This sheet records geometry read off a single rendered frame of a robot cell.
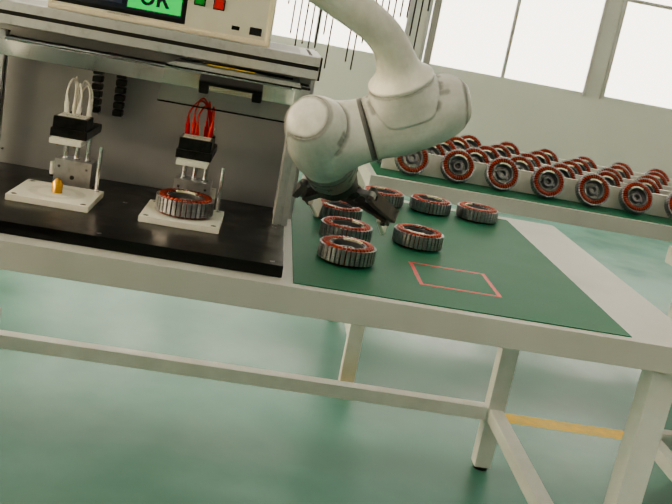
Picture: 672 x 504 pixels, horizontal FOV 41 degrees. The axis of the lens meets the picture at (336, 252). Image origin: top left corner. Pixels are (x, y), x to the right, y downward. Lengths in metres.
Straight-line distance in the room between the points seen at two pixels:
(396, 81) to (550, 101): 7.15
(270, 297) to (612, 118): 7.32
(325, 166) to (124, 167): 0.73
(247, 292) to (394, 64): 0.46
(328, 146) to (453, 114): 0.20
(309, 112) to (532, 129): 7.17
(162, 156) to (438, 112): 0.81
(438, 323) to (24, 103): 1.02
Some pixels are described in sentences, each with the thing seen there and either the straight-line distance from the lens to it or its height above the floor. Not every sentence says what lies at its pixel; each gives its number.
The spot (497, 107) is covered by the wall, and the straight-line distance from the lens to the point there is 8.37.
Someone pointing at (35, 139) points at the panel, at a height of 0.83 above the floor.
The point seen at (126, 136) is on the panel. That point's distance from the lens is 2.01.
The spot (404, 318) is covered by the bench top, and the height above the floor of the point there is 0.72.
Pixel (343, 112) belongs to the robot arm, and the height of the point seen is 1.06.
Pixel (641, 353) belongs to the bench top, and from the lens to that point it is 1.68.
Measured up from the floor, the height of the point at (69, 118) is 0.92.
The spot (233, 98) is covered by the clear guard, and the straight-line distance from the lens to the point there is 1.59.
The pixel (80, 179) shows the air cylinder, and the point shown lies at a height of 0.79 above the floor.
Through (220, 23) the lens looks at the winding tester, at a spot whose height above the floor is 1.14.
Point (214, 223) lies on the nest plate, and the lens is 1.72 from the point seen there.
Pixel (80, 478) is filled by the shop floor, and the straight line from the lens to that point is 2.38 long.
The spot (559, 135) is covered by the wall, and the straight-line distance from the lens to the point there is 8.55.
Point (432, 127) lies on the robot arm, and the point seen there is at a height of 1.06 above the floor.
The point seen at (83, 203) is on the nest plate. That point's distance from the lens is 1.74.
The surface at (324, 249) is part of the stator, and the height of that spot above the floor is 0.77.
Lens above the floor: 1.18
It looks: 14 degrees down
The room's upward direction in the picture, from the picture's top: 11 degrees clockwise
